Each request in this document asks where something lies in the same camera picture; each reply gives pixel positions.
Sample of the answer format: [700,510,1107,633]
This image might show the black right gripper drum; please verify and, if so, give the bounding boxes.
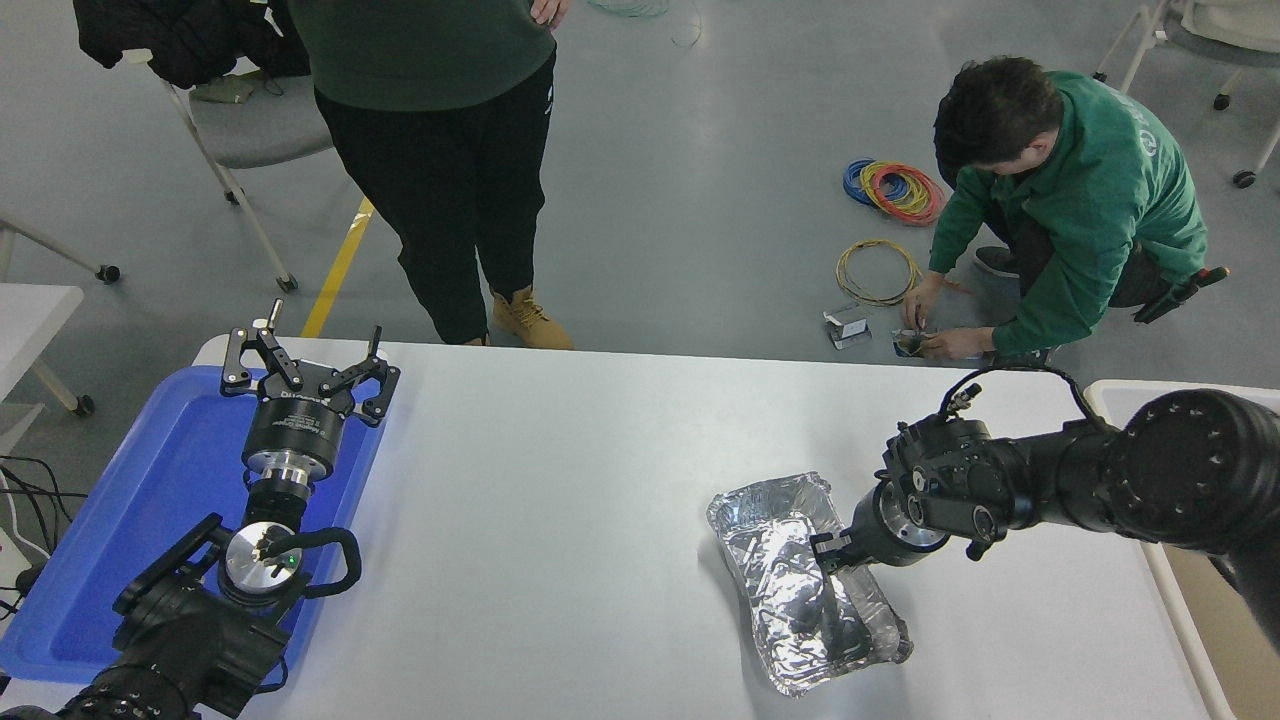
[845,490,929,568]

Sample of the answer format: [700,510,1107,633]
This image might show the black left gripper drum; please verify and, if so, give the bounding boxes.
[246,370,356,469]

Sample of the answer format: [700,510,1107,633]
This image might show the silver foil tray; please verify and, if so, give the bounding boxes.
[706,471,914,698]

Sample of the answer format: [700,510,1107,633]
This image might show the crouching person's left hand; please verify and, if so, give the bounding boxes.
[920,327,996,361]

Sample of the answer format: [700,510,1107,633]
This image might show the crouching person's right hand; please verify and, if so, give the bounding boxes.
[903,275,946,331]

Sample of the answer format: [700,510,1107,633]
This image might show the blue plastic tray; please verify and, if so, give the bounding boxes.
[0,365,389,686]

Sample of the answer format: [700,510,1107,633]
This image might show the small grey box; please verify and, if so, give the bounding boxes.
[823,305,871,351]

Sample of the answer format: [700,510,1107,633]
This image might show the grey seat folding chair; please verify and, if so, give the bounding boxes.
[150,50,336,293]

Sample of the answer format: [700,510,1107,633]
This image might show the standing person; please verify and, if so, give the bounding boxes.
[285,0,576,351]

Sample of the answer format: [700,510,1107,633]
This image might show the white side table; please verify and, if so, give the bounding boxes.
[0,283,96,456]

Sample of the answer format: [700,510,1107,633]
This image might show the large pale bin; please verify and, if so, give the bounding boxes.
[1083,380,1280,720]

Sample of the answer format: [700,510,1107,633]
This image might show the black jacket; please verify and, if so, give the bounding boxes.
[72,0,311,89]

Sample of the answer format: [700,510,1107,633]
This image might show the black red-tipped tool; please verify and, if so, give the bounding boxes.
[1135,265,1231,324]

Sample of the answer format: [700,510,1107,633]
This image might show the crouching person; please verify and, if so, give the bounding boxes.
[900,55,1211,366]

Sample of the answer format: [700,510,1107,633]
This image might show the white caster leg frame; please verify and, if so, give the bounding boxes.
[0,213,122,284]

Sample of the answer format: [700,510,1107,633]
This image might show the black floor cables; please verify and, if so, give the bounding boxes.
[0,455,86,621]

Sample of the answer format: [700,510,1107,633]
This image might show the blue red yellow cable coil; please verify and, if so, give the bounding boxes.
[842,158,948,227]

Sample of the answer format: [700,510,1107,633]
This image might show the white frame wheeled chair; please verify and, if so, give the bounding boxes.
[1090,0,1280,189]

